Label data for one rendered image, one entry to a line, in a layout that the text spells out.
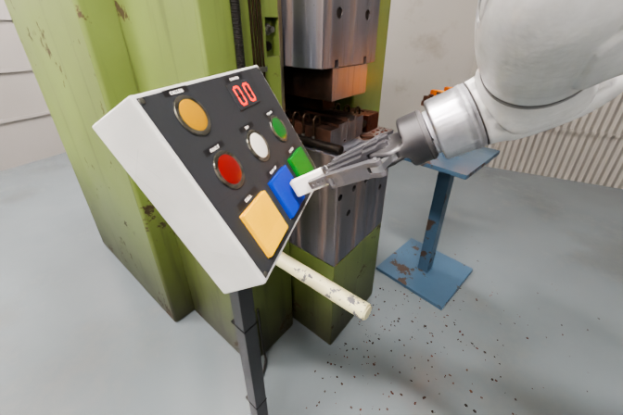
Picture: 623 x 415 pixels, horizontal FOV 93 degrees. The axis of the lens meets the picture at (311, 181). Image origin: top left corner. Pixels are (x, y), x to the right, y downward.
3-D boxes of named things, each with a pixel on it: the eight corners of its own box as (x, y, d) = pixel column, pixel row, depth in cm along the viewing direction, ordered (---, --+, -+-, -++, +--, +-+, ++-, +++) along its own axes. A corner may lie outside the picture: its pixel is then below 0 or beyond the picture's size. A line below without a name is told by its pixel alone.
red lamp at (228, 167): (251, 181, 43) (247, 153, 41) (224, 193, 40) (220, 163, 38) (237, 174, 45) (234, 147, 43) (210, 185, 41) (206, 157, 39)
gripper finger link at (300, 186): (333, 182, 49) (332, 183, 49) (298, 194, 52) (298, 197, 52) (324, 166, 48) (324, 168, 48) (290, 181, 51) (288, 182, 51)
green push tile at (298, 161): (317, 174, 65) (301, 146, 63) (308, 190, 59) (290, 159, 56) (310, 177, 66) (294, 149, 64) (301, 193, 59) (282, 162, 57)
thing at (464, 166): (499, 154, 143) (500, 150, 142) (465, 180, 119) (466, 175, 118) (439, 139, 162) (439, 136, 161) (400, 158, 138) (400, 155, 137)
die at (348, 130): (362, 134, 110) (363, 112, 106) (330, 150, 96) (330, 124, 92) (281, 116, 133) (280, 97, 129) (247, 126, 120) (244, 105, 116)
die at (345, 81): (365, 92, 102) (367, 63, 98) (331, 102, 89) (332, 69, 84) (279, 81, 126) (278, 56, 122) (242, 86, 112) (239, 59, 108)
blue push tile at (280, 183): (305, 197, 56) (285, 164, 54) (294, 218, 50) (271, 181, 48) (298, 200, 57) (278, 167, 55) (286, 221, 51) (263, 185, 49)
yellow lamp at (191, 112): (217, 129, 40) (212, 97, 38) (185, 138, 37) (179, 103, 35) (205, 125, 42) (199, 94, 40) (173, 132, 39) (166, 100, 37)
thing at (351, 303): (372, 313, 78) (374, 299, 76) (362, 327, 74) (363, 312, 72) (260, 245, 103) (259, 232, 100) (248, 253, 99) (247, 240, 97)
